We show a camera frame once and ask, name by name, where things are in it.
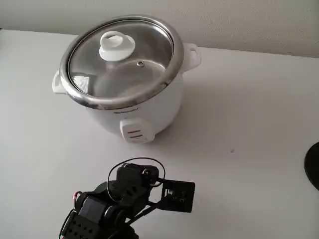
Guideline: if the white rice cooker body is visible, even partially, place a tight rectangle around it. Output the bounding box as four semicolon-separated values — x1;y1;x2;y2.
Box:
51;42;201;144

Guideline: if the black round base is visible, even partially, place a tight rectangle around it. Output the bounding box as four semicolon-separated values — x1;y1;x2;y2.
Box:
304;142;319;192

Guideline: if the thin black looped cable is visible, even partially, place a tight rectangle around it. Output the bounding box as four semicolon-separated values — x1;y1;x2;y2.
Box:
107;156;166;198

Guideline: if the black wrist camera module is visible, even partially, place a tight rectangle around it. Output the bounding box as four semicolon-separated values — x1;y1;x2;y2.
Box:
147;179;196;214

